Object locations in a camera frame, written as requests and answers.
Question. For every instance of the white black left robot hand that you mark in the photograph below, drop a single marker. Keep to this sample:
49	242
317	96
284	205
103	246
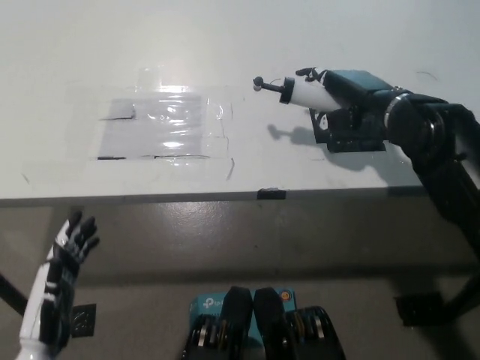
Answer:
56	277

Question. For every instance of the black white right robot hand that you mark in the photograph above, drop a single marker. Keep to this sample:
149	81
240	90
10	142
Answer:
360	86

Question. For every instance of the small white air pump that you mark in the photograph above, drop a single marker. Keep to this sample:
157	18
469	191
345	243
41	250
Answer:
311	93

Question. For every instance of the black teal robot body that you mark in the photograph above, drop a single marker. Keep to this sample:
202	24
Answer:
262	326

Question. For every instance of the black table leg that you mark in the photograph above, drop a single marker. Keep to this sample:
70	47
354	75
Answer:
465	300
13	294

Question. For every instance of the black floor plate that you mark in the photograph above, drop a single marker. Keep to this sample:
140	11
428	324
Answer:
420	309
83	319

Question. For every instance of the black square table patch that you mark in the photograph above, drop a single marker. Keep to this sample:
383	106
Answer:
352	144

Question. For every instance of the black tape strip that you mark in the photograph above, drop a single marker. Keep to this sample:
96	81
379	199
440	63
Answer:
272	194

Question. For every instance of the clear plastic tape film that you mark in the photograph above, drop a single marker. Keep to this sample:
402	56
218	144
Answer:
213	112

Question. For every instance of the grey sheet under tape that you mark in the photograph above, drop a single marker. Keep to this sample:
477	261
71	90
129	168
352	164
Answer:
150	131

